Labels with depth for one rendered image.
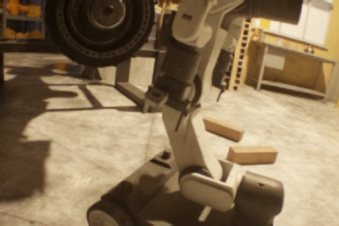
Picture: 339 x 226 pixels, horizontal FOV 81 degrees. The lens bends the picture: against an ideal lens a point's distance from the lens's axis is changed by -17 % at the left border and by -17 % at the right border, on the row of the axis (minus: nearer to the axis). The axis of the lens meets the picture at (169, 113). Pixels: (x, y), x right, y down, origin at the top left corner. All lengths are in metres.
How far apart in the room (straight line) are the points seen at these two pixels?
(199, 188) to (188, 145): 0.16
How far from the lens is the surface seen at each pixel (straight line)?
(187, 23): 0.54
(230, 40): 0.95
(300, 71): 6.64
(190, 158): 0.84
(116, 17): 1.00
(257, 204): 0.84
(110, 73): 3.79
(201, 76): 0.76
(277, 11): 0.74
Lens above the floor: 0.76
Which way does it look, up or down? 18 degrees down
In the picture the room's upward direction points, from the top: 9 degrees clockwise
